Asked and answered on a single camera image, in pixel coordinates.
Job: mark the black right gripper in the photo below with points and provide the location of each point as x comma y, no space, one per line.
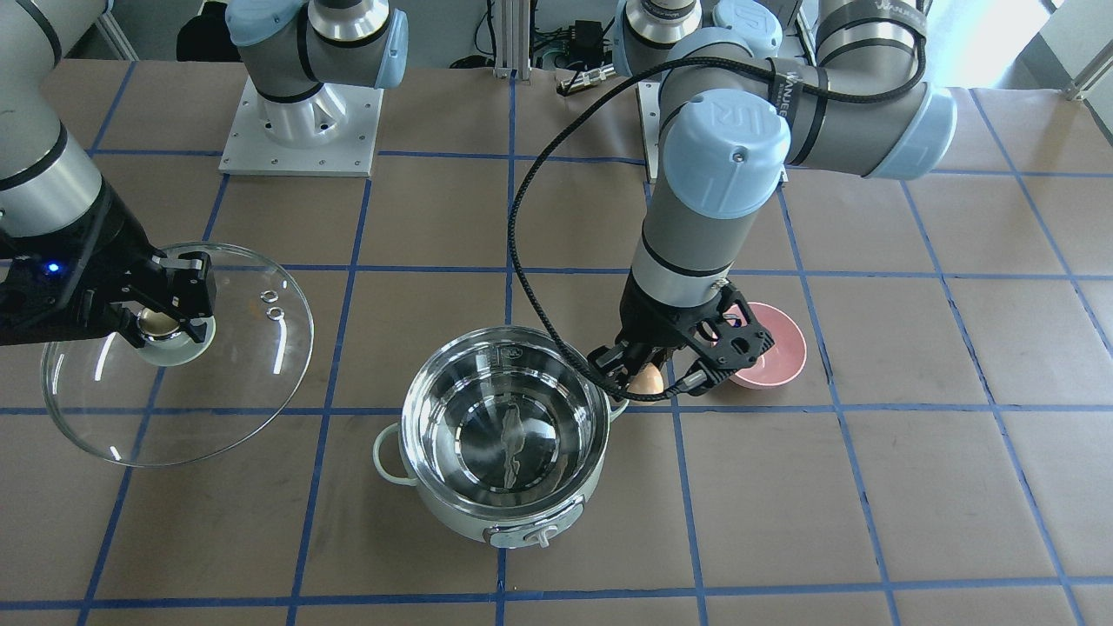
111,236

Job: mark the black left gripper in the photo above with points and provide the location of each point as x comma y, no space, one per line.
648,322

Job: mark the brown egg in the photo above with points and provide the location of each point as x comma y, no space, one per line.
648,382

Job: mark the glass pot lid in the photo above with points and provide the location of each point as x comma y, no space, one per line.
176,401

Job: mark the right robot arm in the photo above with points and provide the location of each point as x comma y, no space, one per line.
290,50

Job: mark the pale green electric pot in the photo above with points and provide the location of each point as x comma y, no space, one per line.
502,439

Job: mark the pink bowl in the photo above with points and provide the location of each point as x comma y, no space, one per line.
784,360

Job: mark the black power brick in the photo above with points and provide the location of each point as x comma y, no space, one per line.
586,42

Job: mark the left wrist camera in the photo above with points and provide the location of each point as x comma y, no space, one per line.
724,344

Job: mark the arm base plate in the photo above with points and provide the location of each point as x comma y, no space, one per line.
333,133
647,94

